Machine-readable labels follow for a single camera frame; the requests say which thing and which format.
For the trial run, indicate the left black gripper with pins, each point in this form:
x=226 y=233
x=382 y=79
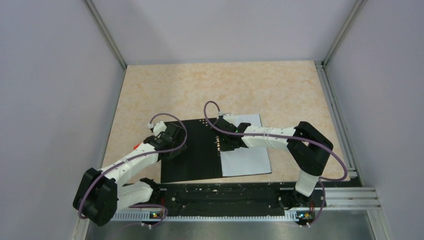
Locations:
x=174 y=153

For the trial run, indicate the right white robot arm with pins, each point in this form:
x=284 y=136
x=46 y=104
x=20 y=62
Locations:
x=309 y=148

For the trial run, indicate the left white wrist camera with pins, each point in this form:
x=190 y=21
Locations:
x=158 y=127

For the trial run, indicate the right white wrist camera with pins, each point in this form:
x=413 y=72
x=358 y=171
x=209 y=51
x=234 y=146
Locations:
x=229 y=117

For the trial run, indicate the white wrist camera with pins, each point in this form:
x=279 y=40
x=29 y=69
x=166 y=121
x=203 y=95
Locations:
x=229 y=117
x=158 y=127

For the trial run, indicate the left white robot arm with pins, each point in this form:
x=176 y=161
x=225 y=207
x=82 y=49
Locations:
x=104 y=192

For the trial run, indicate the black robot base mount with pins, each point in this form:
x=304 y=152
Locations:
x=261 y=199

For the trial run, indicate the white slotted cable duct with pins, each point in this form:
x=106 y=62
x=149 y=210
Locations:
x=155 y=215

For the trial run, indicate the white paper stack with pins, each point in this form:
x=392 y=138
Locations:
x=245 y=162

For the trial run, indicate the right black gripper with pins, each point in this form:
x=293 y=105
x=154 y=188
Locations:
x=223 y=147

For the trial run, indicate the grey black file folder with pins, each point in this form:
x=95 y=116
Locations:
x=200 y=161

